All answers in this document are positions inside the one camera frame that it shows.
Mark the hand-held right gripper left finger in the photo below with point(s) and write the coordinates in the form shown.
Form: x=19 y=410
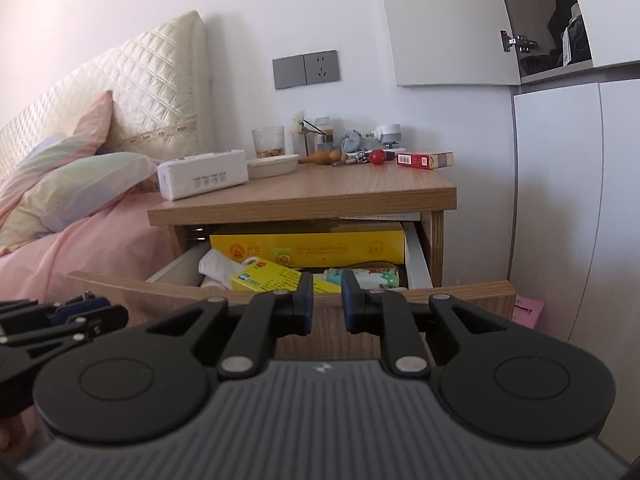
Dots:
x=306 y=305

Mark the grey plush toy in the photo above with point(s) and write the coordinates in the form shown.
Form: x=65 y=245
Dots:
x=354 y=141

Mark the white plug adapter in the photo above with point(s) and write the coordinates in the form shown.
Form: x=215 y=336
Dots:
x=387 y=135

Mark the pastel striped pillow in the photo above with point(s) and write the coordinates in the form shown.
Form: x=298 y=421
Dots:
x=85 y=185

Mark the white tissue pack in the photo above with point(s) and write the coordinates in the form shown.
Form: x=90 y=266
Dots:
x=200 y=175

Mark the small metal keyring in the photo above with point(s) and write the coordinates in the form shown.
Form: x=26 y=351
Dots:
x=356 y=158

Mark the small wooden gourd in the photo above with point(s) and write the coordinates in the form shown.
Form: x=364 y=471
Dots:
x=322 y=157

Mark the open white cabinet door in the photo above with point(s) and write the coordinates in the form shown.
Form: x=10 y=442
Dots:
x=440 y=20

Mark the white shallow dish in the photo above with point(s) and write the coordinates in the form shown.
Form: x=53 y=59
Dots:
x=272 y=166

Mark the white cloth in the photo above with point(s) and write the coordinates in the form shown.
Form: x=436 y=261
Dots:
x=215 y=267

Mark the floral printed can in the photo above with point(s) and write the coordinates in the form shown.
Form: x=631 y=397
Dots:
x=375 y=278

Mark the yellow cardboard box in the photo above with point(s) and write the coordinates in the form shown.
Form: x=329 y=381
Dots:
x=270 y=277

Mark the red ball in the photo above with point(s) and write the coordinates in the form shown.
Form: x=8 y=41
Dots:
x=377 y=156

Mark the pink striped pillow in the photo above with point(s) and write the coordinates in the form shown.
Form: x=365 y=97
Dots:
x=75 y=140

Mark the wooden drawer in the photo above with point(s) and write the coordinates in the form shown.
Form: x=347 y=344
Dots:
x=475 y=302

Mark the grey wall outlet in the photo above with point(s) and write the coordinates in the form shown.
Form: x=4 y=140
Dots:
x=322 y=66

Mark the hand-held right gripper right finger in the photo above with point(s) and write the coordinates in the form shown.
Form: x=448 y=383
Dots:
x=349 y=305

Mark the large yellow gift box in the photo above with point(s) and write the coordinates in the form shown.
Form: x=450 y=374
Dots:
x=320 y=245

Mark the pink bed cover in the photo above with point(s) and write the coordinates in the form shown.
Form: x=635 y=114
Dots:
x=100 y=245

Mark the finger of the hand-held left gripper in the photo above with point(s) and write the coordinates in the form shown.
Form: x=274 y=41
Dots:
x=95 y=322
x=82 y=306

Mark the clear drinking glass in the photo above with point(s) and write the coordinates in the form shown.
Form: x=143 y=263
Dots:
x=268 y=142

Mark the metal door hinge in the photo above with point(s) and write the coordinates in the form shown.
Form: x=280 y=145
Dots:
x=520 y=41

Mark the dark clothes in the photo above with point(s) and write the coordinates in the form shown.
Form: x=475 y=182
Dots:
x=565 y=25

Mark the grey wall switch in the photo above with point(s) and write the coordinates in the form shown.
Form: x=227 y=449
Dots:
x=289 y=72

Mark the cream quilted headboard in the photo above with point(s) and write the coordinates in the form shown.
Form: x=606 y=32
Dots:
x=150 y=80

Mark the small dried flower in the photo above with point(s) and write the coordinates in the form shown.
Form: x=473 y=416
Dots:
x=300 y=122

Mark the red cigarette box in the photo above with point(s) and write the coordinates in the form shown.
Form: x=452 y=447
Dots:
x=422 y=159

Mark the pink paper note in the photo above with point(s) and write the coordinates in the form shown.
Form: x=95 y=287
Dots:
x=529 y=310

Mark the white wardrobe door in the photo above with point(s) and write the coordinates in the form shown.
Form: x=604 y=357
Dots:
x=622 y=260
x=555 y=200

